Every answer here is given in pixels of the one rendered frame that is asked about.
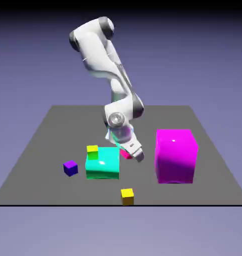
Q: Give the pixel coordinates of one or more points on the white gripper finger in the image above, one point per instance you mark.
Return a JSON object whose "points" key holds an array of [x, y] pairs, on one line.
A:
{"points": [[139, 157]]}

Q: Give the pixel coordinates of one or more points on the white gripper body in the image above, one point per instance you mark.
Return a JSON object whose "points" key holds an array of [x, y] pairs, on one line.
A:
{"points": [[130, 144]]}

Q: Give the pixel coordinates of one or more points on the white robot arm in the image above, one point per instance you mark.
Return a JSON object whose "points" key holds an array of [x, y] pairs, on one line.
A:
{"points": [[96, 50]]}

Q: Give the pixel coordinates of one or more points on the small pink cube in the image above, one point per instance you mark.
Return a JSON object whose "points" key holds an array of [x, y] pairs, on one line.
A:
{"points": [[124, 154]]}

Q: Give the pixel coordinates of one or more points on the small lime cube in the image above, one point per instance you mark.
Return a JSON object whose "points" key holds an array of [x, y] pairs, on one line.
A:
{"points": [[92, 152]]}

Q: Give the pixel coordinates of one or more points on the small yellow cube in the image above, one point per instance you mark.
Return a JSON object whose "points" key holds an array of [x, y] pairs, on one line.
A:
{"points": [[127, 196]]}

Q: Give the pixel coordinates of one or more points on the small purple cube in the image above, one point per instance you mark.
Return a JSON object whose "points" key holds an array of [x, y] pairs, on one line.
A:
{"points": [[70, 168]]}

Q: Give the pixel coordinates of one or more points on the large cyan box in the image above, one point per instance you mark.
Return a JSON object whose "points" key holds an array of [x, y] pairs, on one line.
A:
{"points": [[104, 162]]}

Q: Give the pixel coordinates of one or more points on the large magenta box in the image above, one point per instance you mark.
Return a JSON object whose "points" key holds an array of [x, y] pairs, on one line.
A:
{"points": [[175, 156]]}

